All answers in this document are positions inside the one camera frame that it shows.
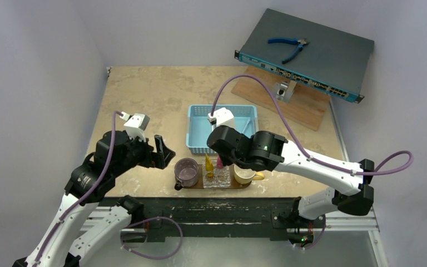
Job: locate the yellow mug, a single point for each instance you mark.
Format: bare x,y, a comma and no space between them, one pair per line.
245,176

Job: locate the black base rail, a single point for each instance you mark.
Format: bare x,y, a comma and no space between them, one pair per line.
229,208

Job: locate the light wooden board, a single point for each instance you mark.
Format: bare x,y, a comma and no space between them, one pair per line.
302,104

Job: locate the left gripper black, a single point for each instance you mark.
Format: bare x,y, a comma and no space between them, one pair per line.
160,158

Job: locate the yellow toothbrush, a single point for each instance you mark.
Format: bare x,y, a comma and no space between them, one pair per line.
209,168

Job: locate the purple translucent cup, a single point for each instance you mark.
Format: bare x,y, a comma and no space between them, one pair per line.
186,173

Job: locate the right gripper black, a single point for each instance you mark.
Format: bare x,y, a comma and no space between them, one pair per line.
225,155

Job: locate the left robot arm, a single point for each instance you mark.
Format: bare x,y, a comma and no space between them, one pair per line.
115,154

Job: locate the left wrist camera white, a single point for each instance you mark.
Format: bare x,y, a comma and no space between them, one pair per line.
135,125

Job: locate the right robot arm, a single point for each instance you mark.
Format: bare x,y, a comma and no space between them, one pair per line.
347,191

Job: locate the metal bracket stand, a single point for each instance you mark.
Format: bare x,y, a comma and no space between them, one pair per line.
283,91

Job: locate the clear plastic box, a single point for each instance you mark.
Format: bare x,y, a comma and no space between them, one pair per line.
216,178

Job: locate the grey network switch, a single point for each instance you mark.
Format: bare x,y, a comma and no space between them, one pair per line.
326,59

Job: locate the light blue plastic basket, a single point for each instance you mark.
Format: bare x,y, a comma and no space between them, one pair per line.
199,127

